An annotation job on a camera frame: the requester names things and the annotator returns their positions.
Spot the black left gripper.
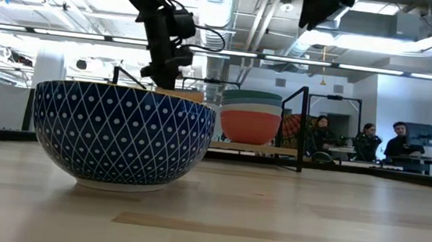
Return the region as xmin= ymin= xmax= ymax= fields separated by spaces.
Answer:
xmin=137 ymin=8 xmax=198 ymax=92

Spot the yellow patterned ceramic bowl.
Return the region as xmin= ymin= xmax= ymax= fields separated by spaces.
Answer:
xmin=154 ymin=86 xmax=206 ymax=105

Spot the blue patterned ceramic bowl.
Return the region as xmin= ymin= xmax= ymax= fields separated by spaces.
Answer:
xmin=26 ymin=77 xmax=220 ymax=201

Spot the teal plastic bowl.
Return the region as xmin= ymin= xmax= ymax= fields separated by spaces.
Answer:
xmin=220 ymin=87 xmax=284 ymax=103

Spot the grey-blue plastic bowl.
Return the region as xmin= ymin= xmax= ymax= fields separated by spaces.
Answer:
xmin=221 ymin=94 xmax=284 ymax=109

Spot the coral plastic bowl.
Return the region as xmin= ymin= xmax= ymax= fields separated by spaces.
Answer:
xmin=217 ymin=108 xmax=283 ymax=148

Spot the round ceiling sensor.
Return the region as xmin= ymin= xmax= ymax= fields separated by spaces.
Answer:
xmin=279 ymin=0 xmax=295 ymax=14

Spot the long linear ceiling light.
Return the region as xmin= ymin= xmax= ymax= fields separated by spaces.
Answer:
xmin=0 ymin=22 xmax=432 ymax=80

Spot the white building column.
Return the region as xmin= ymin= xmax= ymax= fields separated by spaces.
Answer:
xmin=27 ymin=44 xmax=70 ymax=136

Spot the orange patterned fabric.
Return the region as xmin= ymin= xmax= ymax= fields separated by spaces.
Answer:
xmin=279 ymin=111 xmax=312 ymax=151

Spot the person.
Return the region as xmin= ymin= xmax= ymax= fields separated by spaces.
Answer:
xmin=305 ymin=112 xmax=344 ymax=164
xmin=382 ymin=119 xmax=428 ymax=173
xmin=352 ymin=121 xmax=384 ymax=163

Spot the white partition panel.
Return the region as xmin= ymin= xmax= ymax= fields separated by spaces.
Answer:
xmin=0 ymin=84 xmax=35 ymax=133

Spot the dark computer monitor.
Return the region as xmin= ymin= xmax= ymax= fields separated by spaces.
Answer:
xmin=404 ymin=121 xmax=432 ymax=148

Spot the black metal rig frame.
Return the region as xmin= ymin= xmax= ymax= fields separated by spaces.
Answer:
xmin=303 ymin=92 xmax=364 ymax=158
xmin=181 ymin=76 xmax=243 ymax=93

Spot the silver slanted air duct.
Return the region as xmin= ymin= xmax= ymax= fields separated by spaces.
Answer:
xmin=282 ymin=28 xmax=327 ymax=65

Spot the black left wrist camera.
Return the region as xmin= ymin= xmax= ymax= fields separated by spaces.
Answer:
xmin=167 ymin=6 xmax=199 ymax=41

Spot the grey rectangular air duct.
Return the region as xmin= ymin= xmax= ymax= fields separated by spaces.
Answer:
xmin=339 ymin=8 xmax=424 ymax=42

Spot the black camera cable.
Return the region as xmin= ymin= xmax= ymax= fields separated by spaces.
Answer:
xmin=180 ymin=23 xmax=229 ymax=55

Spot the yellow hanging cord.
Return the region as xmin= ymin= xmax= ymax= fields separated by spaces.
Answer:
xmin=318 ymin=45 xmax=330 ymax=87

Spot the silver spiral air duct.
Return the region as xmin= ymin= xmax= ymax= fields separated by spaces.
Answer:
xmin=185 ymin=0 xmax=238 ymax=103

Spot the black metal rack frame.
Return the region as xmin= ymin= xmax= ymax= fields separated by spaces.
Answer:
xmin=105 ymin=65 xmax=310 ymax=173

